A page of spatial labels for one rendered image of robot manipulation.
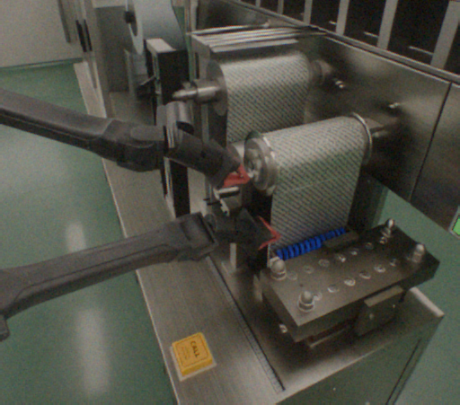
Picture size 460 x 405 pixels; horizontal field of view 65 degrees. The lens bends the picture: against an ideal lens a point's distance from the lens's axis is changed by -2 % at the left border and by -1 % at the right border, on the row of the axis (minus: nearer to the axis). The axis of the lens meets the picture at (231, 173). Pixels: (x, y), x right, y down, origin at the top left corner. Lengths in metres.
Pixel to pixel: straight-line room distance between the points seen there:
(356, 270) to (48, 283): 0.64
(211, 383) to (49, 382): 1.27
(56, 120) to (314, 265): 0.62
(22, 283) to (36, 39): 5.78
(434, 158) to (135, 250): 0.63
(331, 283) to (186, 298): 0.36
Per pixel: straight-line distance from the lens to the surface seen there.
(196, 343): 0.88
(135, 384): 1.91
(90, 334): 2.10
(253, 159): 0.77
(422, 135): 0.88
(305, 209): 0.87
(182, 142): 0.65
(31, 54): 6.29
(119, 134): 0.65
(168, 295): 0.99
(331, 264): 0.90
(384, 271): 0.93
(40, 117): 0.71
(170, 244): 0.65
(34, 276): 0.56
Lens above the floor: 1.68
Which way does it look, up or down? 34 degrees down
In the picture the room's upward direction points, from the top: straight up
